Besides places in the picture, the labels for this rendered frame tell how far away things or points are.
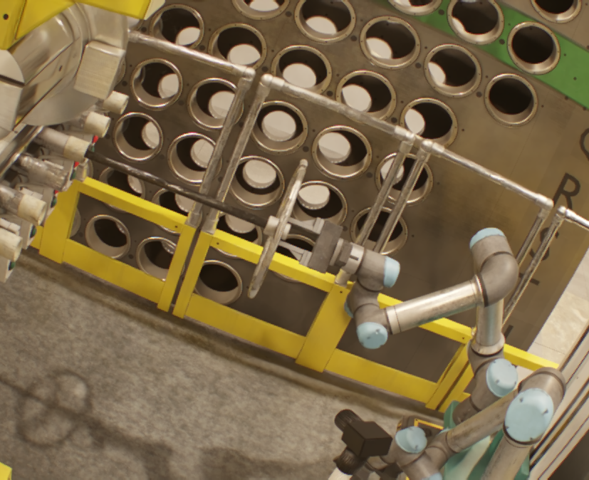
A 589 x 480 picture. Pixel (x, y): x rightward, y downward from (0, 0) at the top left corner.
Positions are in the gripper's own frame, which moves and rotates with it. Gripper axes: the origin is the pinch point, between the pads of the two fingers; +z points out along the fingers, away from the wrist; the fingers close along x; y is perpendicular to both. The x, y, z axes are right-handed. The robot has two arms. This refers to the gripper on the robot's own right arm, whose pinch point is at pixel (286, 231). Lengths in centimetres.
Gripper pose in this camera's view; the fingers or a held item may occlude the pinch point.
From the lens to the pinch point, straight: 243.3
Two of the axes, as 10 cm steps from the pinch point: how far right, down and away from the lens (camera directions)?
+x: 3.7, -9.3, 0.3
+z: -9.3, -3.7, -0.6
